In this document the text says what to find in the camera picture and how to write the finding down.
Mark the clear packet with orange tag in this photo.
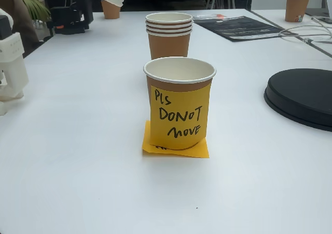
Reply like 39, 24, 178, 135
193, 12, 225, 21

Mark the white cable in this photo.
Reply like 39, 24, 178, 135
279, 17, 332, 42

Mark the silver open laptop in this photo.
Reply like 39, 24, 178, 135
305, 0, 332, 18

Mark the black round disc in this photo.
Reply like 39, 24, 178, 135
264, 68, 332, 133

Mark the green potted plant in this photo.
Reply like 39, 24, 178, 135
15, 0, 51, 21

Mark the brown paper cup with logo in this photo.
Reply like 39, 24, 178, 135
284, 0, 312, 23

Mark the yellow handwritten sticky note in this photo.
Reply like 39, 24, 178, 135
142, 120, 210, 159
150, 84, 211, 145

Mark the brown paper cup with note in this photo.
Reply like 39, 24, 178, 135
143, 57, 217, 151

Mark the black printed brochure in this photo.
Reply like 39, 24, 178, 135
193, 15, 299, 42

